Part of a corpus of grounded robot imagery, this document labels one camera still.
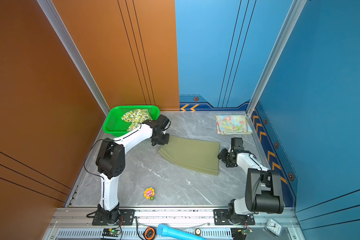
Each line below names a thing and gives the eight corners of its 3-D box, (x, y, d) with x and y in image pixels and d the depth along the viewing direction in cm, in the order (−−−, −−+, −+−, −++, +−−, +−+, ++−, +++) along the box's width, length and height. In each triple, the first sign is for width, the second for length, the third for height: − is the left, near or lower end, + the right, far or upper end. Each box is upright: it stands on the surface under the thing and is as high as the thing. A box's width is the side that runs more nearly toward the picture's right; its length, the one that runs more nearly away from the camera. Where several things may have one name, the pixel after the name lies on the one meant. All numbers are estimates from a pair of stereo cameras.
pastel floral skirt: (217, 134, 109) (218, 131, 106) (214, 117, 119) (215, 114, 117) (250, 134, 109) (252, 131, 106) (244, 117, 119) (246, 114, 117)
